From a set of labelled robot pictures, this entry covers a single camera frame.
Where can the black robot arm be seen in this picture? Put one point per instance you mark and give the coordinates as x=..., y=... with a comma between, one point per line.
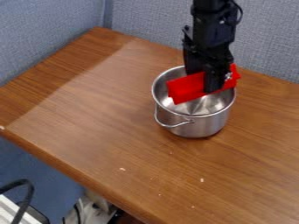
x=217, y=5

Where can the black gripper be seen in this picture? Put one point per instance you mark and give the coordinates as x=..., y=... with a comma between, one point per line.
x=205, y=46

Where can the white device under table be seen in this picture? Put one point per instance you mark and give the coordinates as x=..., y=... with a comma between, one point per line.
x=92, y=210

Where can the stainless steel pot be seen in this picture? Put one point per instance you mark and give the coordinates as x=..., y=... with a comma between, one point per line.
x=193, y=119

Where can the red rectangular block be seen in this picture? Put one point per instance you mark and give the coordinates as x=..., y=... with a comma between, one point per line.
x=188, y=88

